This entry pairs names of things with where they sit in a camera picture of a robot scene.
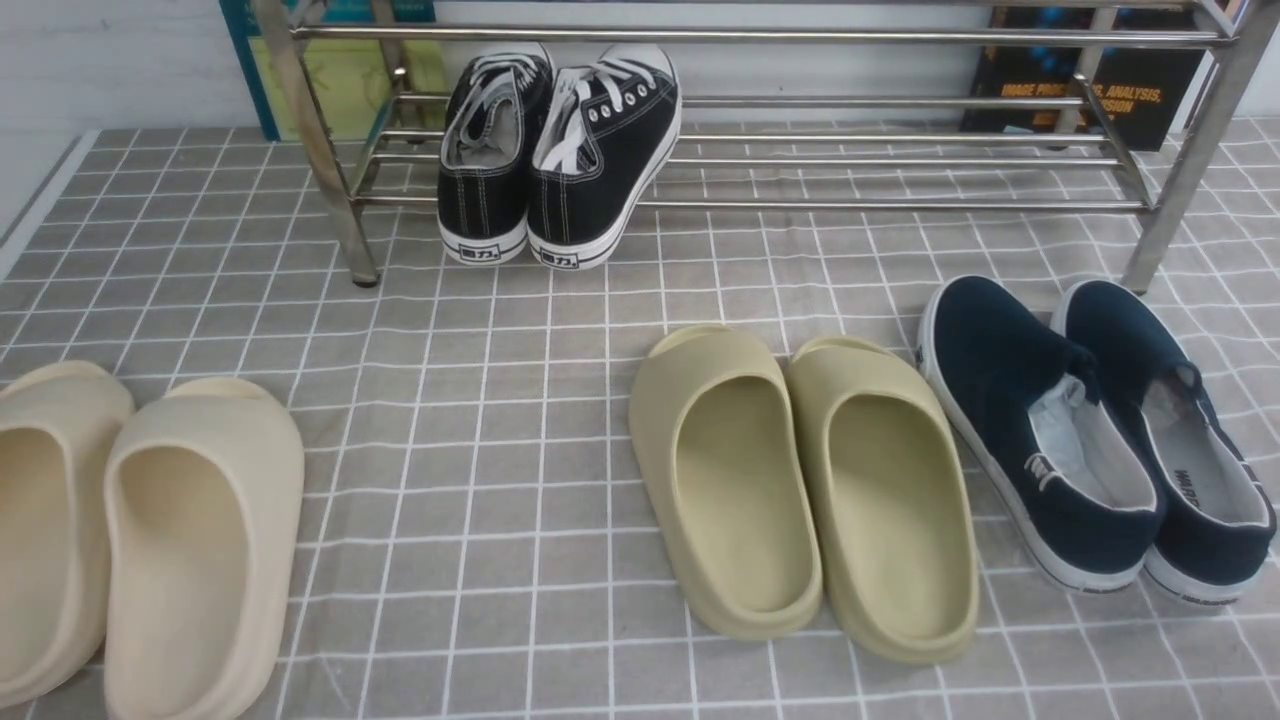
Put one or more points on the black canvas sneaker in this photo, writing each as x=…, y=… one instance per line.
x=600, y=160
x=493, y=121

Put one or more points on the right cream slipper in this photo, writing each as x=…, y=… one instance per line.
x=203, y=494

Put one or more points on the left navy slip-on shoe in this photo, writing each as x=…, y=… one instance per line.
x=1028, y=402

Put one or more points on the black book orange text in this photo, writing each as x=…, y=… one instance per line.
x=1141, y=90

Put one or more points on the olive green slipper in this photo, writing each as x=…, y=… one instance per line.
x=888, y=494
x=711, y=424

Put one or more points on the right navy slip-on shoe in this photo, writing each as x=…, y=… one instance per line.
x=1218, y=521

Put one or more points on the left olive green slipper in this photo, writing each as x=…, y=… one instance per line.
x=711, y=424

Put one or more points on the left cream slipper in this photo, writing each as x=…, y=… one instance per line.
x=58, y=425

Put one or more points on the cream slipper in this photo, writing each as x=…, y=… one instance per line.
x=203, y=494
x=58, y=425

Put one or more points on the silver metal shoe rack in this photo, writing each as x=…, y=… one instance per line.
x=1238, y=47

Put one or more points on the grey checkered floor mat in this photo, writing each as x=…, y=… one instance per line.
x=475, y=540

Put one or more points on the right olive green slipper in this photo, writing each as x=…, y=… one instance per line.
x=888, y=494

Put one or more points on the navy slip-on shoe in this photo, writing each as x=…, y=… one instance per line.
x=1028, y=402
x=1218, y=521

